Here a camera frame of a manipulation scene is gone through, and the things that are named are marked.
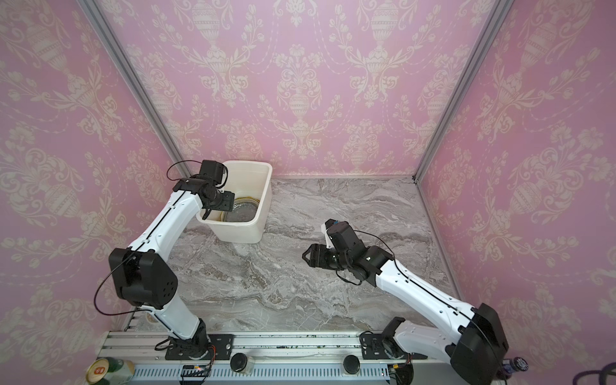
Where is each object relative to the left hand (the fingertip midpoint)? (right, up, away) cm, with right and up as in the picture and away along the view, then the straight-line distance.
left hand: (222, 202), depth 87 cm
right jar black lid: (+45, -46, -19) cm, 67 cm away
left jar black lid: (+14, -42, -24) cm, 50 cm away
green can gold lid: (-23, -43, -25) cm, 55 cm away
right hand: (+33, -17, -12) cm, 39 cm away
